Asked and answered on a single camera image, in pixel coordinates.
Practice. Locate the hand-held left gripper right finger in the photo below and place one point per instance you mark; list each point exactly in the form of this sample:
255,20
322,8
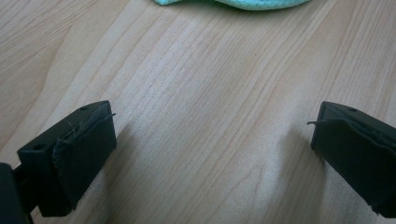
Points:
358,155

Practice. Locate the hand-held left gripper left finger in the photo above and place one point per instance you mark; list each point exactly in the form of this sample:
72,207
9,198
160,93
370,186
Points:
71,158

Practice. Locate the light teal cloth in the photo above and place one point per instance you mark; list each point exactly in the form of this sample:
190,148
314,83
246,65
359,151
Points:
249,3

